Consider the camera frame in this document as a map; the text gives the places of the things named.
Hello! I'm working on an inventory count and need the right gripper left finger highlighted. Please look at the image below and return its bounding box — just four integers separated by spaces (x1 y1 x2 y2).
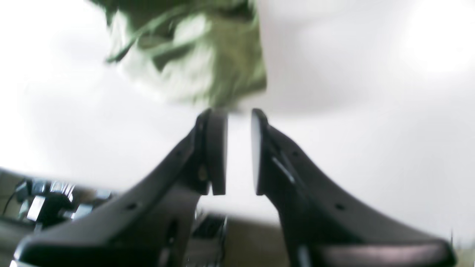
13 109 227 267

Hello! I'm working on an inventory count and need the olive green T-shirt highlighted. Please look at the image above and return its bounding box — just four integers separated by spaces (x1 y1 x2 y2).
89 0 268 108

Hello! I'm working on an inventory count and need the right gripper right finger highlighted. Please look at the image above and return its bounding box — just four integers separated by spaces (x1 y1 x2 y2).
251 109 457 267

